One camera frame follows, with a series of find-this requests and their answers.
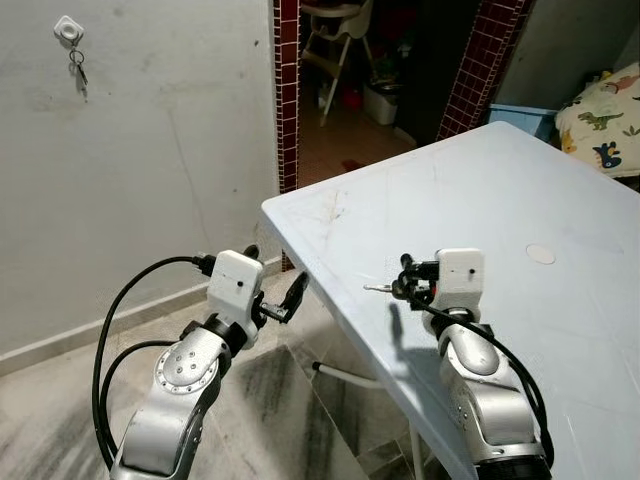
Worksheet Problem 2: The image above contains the white plastic table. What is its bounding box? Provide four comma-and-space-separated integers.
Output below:
262, 122, 640, 480

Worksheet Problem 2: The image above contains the short black left arm cable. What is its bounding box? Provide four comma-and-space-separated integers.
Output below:
97, 340, 176, 401

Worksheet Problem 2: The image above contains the white wall hook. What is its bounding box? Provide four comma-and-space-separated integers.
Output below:
53, 15, 85, 48

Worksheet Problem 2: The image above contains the silver key ring with keys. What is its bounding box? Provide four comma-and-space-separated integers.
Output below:
67, 46, 91, 101

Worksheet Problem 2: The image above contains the round white table cap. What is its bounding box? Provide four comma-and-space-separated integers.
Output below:
525, 244, 557, 265

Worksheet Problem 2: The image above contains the dinosaur print pillow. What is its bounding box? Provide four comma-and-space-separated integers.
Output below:
555, 62, 640, 179

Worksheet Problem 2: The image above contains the blue plastic box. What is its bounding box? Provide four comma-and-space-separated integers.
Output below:
489, 103, 559, 143

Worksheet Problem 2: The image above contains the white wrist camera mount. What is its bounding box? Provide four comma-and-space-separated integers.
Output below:
435, 248, 486, 311
205, 250, 266, 326

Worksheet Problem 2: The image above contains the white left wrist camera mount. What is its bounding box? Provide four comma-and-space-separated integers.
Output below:
205, 250, 266, 326

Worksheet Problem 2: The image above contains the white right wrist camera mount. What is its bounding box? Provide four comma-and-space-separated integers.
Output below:
435, 248, 486, 311

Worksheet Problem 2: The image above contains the white table leg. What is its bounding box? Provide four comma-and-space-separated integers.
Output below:
312, 362, 386, 391

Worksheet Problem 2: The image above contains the white high chair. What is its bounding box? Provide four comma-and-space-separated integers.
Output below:
300, 0, 376, 126

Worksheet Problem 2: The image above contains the white storage bin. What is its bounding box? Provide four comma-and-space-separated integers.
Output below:
362, 80, 401, 126

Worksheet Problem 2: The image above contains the slanted red tiled pillar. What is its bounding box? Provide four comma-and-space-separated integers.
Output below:
437, 0, 536, 141

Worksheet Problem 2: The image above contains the upright red tiled pillar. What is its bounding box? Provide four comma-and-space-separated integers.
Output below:
272, 0, 301, 194

